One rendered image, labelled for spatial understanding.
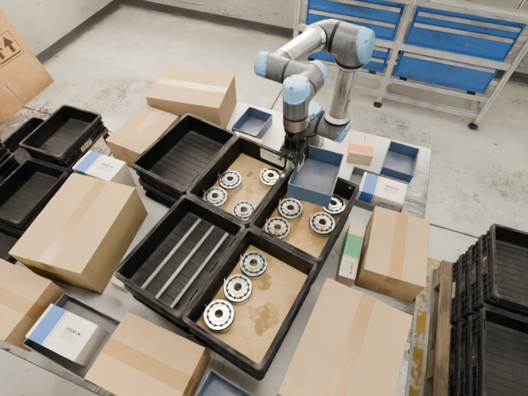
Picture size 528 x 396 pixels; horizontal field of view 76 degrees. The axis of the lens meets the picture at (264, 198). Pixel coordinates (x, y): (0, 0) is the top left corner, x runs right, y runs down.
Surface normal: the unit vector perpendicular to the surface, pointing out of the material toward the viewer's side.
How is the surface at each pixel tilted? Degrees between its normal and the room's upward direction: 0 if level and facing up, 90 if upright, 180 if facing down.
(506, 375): 0
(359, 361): 0
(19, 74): 74
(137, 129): 0
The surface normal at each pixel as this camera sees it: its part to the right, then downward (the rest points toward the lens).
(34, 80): 0.89, 0.11
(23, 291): 0.00, -0.59
